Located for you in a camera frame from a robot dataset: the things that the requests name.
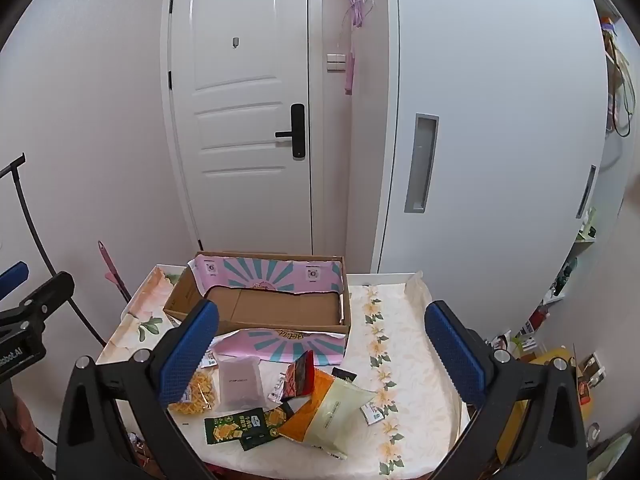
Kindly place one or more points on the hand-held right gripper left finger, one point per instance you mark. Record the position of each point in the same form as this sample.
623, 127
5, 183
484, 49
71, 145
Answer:
192, 355

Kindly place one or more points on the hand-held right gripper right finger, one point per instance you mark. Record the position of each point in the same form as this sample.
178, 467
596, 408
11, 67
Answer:
455, 355

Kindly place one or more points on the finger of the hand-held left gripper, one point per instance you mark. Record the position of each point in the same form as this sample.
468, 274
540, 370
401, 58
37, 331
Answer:
50, 292
12, 277

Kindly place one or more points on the clear bag of yellow snacks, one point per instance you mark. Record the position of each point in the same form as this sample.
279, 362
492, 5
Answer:
200, 395

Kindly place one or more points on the grey translucent snack packet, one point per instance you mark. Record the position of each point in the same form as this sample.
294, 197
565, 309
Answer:
240, 385

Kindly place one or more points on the green cracker packet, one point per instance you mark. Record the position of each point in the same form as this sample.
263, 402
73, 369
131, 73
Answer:
225, 427

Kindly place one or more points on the pink printed cardboard box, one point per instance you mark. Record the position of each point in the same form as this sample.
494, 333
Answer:
280, 310

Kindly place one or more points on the red snack packet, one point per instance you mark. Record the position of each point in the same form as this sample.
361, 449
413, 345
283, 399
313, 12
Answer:
300, 375

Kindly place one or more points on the orange snack packet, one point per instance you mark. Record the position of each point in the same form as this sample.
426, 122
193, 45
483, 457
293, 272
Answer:
300, 422

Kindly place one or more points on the pale green snack packet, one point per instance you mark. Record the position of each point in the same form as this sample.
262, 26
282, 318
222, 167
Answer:
335, 410

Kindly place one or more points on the person's left hand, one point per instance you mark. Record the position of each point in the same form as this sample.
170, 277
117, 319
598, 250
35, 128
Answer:
25, 422

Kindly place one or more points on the floral tablecloth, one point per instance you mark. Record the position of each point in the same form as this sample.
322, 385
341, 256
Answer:
415, 360

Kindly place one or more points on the black metal stand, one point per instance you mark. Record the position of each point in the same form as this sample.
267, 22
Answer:
30, 220

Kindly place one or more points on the yellow box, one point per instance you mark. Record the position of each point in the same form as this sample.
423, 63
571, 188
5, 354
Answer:
550, 360

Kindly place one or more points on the white open shelf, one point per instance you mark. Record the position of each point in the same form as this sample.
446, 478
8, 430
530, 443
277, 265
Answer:
582, 241

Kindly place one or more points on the white door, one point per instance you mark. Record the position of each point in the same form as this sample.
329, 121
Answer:
235, 110

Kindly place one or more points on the white wardrobe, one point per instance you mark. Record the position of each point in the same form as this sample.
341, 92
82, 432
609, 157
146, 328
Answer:
500, 110

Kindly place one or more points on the pink hanging shoehorn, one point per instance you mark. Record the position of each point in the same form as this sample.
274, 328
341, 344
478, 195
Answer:
350, 75

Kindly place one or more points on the purple ribbon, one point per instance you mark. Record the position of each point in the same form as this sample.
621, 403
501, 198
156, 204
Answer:
356, 7

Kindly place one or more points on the white light switch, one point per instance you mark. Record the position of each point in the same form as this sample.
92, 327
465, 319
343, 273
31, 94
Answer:
335, 62

